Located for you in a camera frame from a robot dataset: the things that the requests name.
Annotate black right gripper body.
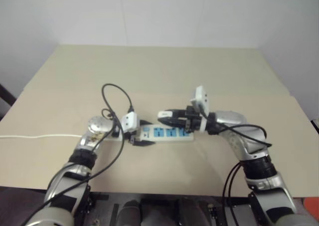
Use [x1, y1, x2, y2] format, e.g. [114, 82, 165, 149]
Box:
[183, 105, 203, 133]

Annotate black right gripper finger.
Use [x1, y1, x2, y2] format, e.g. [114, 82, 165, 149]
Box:
[159, 117, 187, 129]
[163, 108, 187, 118]

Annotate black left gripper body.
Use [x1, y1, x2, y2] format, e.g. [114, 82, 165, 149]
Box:
[127, 129, 142, 146]

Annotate white power strip blue sockets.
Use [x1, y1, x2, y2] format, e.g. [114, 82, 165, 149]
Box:
[136, 124, 194, 141]

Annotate dark rounded shape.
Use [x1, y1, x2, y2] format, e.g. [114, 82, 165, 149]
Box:
[117, 200, 143, 226]

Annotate dark maroon seat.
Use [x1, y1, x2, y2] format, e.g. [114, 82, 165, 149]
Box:
[0, 186, 49, 226]

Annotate orange object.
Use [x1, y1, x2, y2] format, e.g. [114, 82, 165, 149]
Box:
[303, 197, 319, 214]

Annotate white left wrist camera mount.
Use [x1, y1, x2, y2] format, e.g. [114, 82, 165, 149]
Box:
[120, 112, 139, 135]

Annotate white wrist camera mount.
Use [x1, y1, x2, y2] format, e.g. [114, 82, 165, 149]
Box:
[120, 112, 139, 135]
[189, 85, 211, 133]

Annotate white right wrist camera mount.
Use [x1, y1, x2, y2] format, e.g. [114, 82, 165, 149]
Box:
[189, 85, 211, 133]

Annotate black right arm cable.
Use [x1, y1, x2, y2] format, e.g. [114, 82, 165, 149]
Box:
[199, 106, 274, 226]

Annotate white power strip cord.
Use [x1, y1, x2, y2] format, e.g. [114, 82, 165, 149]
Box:
[0, 134, 83, 140]

